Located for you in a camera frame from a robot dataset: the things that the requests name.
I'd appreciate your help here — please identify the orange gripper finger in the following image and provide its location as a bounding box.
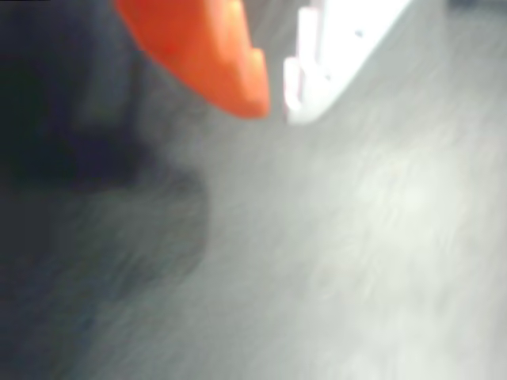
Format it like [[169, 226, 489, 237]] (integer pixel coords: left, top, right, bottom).
[[113, 0, 272, 120]]

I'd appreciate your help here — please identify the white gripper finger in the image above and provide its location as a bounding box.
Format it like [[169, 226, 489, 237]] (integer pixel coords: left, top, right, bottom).
[[282, 0, 415, 126]]

